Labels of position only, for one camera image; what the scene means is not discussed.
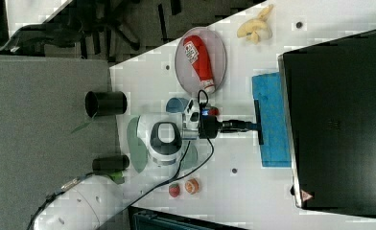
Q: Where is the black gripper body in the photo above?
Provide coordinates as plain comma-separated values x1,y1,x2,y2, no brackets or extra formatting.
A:
199,116,222,139

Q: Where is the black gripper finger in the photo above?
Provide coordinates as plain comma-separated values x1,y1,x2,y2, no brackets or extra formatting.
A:
222,120,257,133

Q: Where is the blue glass oven door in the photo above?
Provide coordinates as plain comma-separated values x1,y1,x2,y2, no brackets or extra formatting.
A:
252,72,292,168

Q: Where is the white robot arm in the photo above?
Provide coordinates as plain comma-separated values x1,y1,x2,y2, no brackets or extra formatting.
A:
29,99,262,230

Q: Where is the black toaster oven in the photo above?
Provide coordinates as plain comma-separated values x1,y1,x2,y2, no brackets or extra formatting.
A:
278,29,376,219

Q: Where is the small toy strawberry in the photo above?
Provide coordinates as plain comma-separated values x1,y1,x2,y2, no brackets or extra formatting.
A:
208,107,220,116

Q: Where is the blue bowl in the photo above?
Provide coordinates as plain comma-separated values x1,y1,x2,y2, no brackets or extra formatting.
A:
166,98,188,113

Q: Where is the grey round plate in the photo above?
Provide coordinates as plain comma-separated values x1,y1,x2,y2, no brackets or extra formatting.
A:
175,27,226,95

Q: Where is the toy orange slice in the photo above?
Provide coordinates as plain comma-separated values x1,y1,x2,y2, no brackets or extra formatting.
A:
184,178,200,195

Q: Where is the large toy strawberry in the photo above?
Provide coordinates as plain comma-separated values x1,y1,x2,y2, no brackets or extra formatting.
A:
169,183,180,197

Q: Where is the green perforated basket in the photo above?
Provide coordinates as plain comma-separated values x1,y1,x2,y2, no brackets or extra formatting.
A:
127,117,148,173

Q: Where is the red ketchup bottle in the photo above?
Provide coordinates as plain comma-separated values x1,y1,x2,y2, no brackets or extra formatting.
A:
183,35,216,94

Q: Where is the peeled toy banana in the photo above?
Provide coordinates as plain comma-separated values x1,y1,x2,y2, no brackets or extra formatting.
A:
236,4,274,44

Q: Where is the black cylinder cup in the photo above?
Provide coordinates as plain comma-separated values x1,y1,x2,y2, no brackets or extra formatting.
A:
92,155,129,173
84,91,128,118

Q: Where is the black office chair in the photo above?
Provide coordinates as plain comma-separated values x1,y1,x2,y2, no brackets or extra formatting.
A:
0,0,178,56

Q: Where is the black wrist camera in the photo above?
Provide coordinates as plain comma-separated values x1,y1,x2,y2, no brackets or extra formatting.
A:
200,103,209,116

